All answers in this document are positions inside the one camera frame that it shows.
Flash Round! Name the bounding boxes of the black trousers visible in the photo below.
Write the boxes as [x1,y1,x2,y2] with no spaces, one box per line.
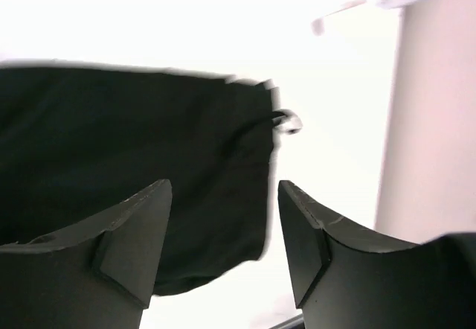
[1,65,292,296]

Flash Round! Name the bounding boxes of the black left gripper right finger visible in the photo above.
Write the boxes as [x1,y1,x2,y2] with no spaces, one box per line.
[278,180,475,328]

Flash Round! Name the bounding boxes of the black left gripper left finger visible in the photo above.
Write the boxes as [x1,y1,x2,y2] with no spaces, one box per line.
[1,179,172,329]

